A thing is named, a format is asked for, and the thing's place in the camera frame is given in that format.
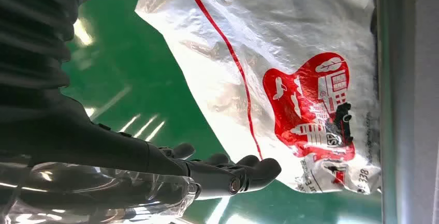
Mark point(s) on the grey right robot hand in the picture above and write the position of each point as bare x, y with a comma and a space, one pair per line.
85, 147

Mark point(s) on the green conveyor belt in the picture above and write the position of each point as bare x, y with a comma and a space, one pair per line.
137, 78

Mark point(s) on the aluminium conveyor frame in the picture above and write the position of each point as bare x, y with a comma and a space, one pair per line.
408, 112

